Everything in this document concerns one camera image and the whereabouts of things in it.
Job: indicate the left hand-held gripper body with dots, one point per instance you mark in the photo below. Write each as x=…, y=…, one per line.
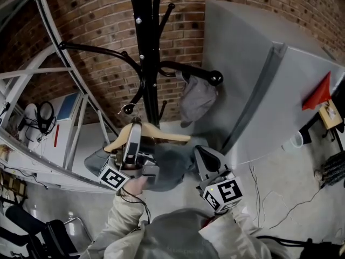
x=113, y=177

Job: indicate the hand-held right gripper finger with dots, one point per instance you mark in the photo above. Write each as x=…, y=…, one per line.
x=215, y=157
x=207, y=164

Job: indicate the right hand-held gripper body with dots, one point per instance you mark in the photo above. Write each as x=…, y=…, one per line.
x=227, y=194

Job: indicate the wooden clothes hanger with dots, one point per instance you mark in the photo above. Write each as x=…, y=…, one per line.
x=167, y=136

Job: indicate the grey t-shirt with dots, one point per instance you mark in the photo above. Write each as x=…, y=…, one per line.
x=169, y=163

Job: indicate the black coat stand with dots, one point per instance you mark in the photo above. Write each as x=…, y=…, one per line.
x=148, y=63

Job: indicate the person's left forearm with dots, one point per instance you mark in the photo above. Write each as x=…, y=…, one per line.
x=121, y=220

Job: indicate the person's right forearm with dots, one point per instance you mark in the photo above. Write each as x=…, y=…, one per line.
x=229, y=233

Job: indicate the white metal shelf rack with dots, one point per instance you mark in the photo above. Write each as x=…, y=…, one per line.
x=54, y=169

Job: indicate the grey cap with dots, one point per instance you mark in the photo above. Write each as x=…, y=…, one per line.
x=198, y=98

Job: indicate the person's grey hoodie torso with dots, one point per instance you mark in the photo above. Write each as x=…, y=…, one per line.
x=175, y=233

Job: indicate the grey refrigerator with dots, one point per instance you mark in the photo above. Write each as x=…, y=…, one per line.
x=242, y=96

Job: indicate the red ruler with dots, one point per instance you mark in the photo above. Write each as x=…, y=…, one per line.
x=56, y=136

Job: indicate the blue book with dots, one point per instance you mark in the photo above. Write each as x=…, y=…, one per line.
x=67, y=106

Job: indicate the black headphones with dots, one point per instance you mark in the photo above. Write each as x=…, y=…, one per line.
x=44, y=123

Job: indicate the wooden step stool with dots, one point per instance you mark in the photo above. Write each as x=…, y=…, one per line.
x=12, y=183

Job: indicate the black mesh office chair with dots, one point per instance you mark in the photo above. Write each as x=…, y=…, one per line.
x=19, y=217

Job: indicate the white round device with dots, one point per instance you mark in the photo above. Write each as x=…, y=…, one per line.
x=30, y=112

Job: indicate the red paper decoration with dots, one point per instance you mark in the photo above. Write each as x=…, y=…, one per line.
x=318, y=98

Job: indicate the yellow cardboard box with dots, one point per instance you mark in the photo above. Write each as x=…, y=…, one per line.
x=330, y=115

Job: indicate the black chair chrome sled frame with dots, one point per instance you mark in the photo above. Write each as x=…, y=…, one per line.
x=60, y=239

